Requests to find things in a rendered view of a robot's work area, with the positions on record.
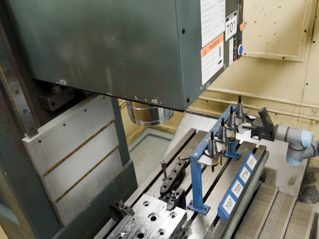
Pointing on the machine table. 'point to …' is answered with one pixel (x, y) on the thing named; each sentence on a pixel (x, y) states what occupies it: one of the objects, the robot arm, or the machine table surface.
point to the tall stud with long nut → (164, 168)
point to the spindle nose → (147, 114)
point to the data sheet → (212, 19)
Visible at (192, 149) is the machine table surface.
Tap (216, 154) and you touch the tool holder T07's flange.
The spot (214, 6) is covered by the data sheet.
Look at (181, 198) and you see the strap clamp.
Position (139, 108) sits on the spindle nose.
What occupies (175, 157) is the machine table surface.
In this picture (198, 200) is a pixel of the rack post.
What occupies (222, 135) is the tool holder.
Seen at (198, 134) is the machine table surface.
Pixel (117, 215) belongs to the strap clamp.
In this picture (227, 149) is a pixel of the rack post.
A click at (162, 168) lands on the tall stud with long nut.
